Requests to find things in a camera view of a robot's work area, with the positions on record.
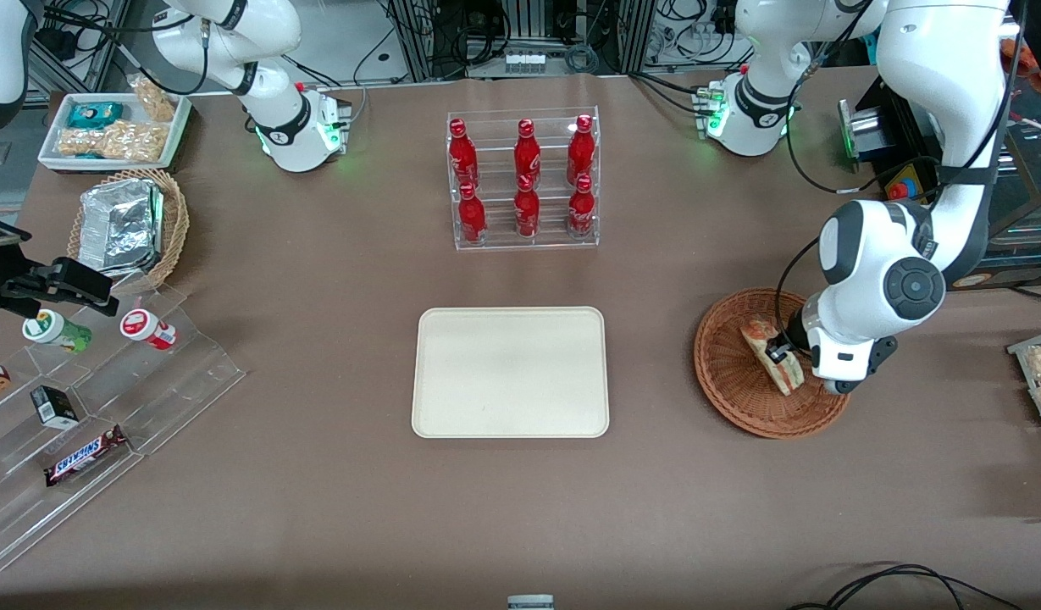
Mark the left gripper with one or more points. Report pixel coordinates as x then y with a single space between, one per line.
796 326

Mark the small clear peanut snack bag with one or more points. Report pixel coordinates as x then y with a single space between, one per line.
156 99

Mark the red white drink bottle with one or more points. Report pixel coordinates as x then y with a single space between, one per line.
147 329

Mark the white tray with rice snacks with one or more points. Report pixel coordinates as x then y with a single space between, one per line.
1024 347

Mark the white snack tray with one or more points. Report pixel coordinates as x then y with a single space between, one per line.
177 127

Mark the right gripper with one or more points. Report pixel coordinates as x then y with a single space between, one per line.
2 273

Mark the silver foil container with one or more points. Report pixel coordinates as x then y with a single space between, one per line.
118 229

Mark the small grey device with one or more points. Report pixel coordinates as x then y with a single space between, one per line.
530 602

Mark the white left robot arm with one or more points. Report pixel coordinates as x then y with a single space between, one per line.
935 85

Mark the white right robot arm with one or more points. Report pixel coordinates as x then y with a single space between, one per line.
266 76

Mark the white power strip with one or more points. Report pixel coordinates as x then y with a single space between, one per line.
525 61

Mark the small black box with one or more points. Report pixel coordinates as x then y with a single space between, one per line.
54 406

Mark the black machine with yellow panel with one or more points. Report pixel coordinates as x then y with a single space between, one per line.
1028 254

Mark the triangular layered sandwich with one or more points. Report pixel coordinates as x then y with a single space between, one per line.
787 373

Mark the red cola bottle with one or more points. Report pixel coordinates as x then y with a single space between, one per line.
581 212
527 157
527 213
580 152
462 157
472 219

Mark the cream rectangular tray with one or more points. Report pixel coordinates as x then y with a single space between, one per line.
510 373

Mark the clear acrylic bottle rack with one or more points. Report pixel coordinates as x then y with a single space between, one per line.
495 169

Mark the Snickers chocolate bar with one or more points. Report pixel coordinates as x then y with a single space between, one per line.
85 455

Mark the round brown wicker basket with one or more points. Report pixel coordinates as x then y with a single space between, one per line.
732 398

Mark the green white drink bottle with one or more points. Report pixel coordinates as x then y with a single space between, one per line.
56 329

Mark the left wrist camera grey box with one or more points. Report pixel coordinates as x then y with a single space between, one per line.
842 386

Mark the clear acrylic stepped stand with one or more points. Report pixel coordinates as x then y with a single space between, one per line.
181 381

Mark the teal snack packet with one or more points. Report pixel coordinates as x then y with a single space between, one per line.
95 113

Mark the oval tan wicker basket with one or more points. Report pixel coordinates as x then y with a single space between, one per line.
174 229

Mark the large clear peanut snack bag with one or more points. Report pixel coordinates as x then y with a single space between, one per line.
113 141

